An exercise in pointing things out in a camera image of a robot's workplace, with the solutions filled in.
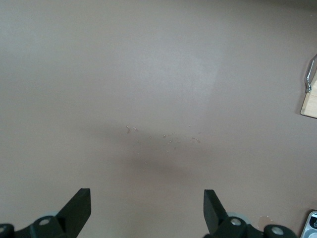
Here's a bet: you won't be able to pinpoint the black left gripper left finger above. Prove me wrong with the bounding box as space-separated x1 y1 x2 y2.
0 188 92 238

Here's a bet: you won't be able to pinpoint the wooden cutting board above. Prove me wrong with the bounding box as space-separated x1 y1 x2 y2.
300 53 317 118

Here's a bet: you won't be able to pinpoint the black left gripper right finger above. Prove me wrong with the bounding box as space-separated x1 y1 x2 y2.
203 189 297 238

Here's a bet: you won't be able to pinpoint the metal cutting board handle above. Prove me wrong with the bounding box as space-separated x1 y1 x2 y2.
304 53 317 94

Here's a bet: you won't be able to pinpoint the silver digital kitchen scale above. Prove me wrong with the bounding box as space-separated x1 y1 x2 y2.
299 210 317 238

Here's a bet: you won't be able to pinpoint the brown liquid spill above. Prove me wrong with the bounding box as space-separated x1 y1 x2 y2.
258 215 274 228

